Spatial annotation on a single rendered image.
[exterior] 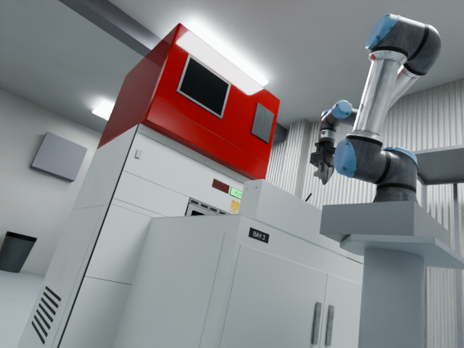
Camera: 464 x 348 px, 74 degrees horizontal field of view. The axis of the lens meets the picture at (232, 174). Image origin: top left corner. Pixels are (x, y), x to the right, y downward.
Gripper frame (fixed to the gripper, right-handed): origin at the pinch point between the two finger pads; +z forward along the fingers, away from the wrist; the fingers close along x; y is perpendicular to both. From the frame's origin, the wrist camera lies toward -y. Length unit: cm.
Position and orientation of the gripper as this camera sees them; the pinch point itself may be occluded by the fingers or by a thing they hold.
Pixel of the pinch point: (325, 181)
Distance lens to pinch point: 138.5
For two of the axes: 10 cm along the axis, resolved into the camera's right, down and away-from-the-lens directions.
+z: -2.1, 9.2, -3.3
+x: -7.4, -3.7, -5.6
